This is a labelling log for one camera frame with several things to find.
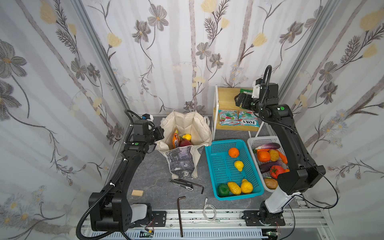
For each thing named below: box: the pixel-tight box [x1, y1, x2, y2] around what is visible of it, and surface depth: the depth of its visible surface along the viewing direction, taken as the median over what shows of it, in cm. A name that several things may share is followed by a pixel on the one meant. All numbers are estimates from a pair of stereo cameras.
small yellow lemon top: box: [182, 134, 192, 141], surface depth 103 cm
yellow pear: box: [241, 178, 253, 194], surface depth 81 cm
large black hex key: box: [177, 196, 186, 238], surface depth 77 cm
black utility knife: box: [169, 178, 194, 191], surface depth 87 cm
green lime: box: [217, 183, 230, 198], surface depth 80 cm
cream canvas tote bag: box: [154, 110, 212, 179], surface depth 86 cm
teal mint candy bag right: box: [238, 111, 260, 128], surface depth 95 cm
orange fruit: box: [228, 147, 240, 158], surface depth 95 cm
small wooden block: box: [131, 189, 144, 197], surface depth 84 cm
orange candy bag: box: [172, 128, 180, 149], surface depth 92 cm
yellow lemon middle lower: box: [234, 160, 244, 172], surface depth 91 cm
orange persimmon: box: [257, 149, 271, 163], surface depth 92 cm
